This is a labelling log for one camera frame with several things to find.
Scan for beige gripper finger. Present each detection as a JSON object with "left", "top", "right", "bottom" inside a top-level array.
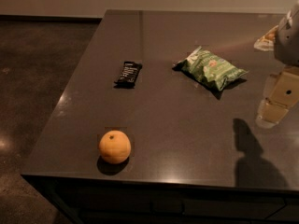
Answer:
[
  {"left": 256, "top": 66, "right": 299, "bottom": 129},
  {"left": 254, "top": 25, "right": 278, "bottom": 51}
]

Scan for black rxbar chocolate bar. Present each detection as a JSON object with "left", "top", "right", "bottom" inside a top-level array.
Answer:
[{"left": 115, "top": 61, "right": 143, "bottom": 89}]

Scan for green chip bag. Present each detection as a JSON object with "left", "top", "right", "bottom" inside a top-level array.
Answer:
[{"left": 173, "top": 46, "right": 247, "bottom": 91}]

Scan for orange fruit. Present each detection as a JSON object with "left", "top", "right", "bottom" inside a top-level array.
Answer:
[{"left": 98, "top": 130, "right": 131, "bottom": 164}]

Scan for dark cabinet drawers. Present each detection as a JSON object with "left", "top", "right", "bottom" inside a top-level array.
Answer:
[{"left": 23, "top": 175, "right": 299, "bottom": 224}]

